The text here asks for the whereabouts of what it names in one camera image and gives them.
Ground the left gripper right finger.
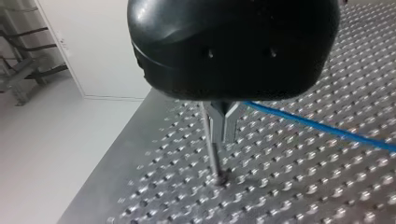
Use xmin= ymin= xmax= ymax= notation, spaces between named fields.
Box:
xmin=222 ymin=101 xmax=243 ymax=144

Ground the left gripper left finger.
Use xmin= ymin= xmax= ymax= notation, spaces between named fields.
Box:
xmin=207 ymin=101 xmax=226 ymax=144

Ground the grey metal shelf rack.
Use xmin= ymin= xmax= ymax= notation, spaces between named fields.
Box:
xmin=0 ymin=6 xmax=69 ymax=107

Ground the metal post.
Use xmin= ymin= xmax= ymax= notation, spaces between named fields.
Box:
xmin=199 ymin=101 xmax=229 ymax=187

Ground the blue cable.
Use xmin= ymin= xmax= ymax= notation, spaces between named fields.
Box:
xmin=243 ymin=100 xmax=396 ymax=153

